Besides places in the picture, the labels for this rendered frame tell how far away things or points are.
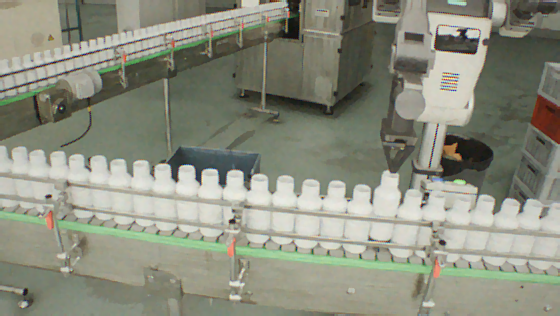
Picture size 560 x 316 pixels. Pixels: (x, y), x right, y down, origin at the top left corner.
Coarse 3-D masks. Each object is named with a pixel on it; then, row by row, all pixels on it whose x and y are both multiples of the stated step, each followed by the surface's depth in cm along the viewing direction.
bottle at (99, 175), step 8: (96, 160) 106; (104, 160) 105; (96, 168) 104; (104, 168) 105; (96, 176) 104; (104, 176) 105; (96, 184) 104; (104, 184) 105; (96, 192) 106; (104, 192) 106; (96, 200) 107; (104, 200) 107; (104, 208) 108; (96, 216) 109; (104, 216) 109; (112, 216) 110
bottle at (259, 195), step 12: (252, 180) 100; (264, 180) 100; (252, 192) 101; (264, 192) 101; (264, 204) 101; (252, 216) 102; (264, 216) 102; (264, 228) 104; (252, 240) 105; (264, 240) 105
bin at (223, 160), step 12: (180, 156) 166; (192, 156) 166; (204, 156) 166; (216, 156) 165; (228, 156) 164; (240, 156) 164; (252, 156) 163; (204, 168) 168; (216, 168) 167; (228, 168) 166; (240, 168) 166; (252, 168) 165
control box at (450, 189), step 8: (424, 184) 113; (432, 184) 111; (440, 184) 111; (448, 184) 112; (456, 184) 113; (464, 184) 112; (424, 192) 112; (448, 192) 111; (456, 192) 111; (464, 192) 110; (472, 192) 110; (448, 200) 111; (472, 200) 110; (472, 208) 110
